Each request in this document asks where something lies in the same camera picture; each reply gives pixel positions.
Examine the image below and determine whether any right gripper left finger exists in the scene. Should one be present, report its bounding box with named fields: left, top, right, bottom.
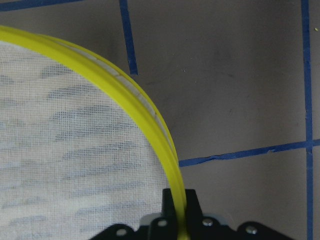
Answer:
left=147, top=188, right=178, bottom=240

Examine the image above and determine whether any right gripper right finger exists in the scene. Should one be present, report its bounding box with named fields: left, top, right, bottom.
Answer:
left=185, top=189, right=239, bottom=240

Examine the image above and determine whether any yellow steamer layer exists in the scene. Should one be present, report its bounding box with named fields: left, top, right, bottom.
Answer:
left=0, top=26, right=188, bottom=240

